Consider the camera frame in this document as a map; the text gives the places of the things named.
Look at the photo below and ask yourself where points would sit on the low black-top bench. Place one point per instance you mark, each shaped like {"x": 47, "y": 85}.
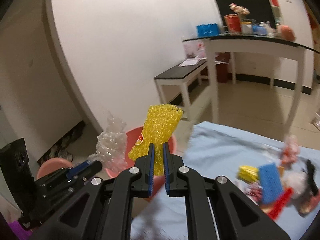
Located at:
{"x": 180, "y": 76}

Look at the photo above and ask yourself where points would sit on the red tin container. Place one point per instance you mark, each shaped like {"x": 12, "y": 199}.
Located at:
{"x": 233, "y": 23}

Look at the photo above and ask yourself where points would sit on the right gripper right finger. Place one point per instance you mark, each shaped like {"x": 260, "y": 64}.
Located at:
{"x": 216, "y": 208}

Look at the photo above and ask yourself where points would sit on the clear bubble wrap piece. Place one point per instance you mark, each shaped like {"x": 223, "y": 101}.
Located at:
{"x": 111, "y": 145}

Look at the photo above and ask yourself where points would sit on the blue box on console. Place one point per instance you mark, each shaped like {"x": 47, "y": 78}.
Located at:
{"x": 207, "y": 30}

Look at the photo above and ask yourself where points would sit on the white tall console table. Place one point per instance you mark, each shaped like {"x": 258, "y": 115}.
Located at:
{"x": 259, "y": 45}

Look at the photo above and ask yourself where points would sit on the light blue table cloth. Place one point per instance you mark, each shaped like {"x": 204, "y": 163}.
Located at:
{"x": 216, "y": 150}

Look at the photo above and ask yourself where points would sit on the dark red floor box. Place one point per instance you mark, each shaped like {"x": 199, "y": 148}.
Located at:
{"x": 222, "y": 61}

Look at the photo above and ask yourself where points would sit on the black television screen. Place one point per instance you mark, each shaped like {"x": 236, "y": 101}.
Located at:
{"x": 260, "y": 10}

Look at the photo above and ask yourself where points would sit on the black speaker box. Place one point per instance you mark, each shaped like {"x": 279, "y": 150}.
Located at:
{"x": 17, "y": 174}

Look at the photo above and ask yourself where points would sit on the yellow foam net sleeve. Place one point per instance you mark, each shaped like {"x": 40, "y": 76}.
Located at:
{"x": 160, "y": 123}

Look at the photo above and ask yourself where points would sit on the yellow folded plastic bag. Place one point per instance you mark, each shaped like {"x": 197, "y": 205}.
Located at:
{"x": 248, "y": 173}

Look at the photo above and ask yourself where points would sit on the red white plastic bag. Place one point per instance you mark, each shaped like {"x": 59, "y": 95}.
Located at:
{"x": 290, "y": 151}

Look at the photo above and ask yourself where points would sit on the papers on bench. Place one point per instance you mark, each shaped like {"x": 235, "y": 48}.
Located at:
{"x": 192, "y": 62}

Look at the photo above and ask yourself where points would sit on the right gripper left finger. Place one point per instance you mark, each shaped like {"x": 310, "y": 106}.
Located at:
{"x": 102, "y": 209}

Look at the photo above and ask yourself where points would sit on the orange ball ornament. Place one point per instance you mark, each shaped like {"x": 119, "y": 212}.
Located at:
{"x": 287, "y": 33}

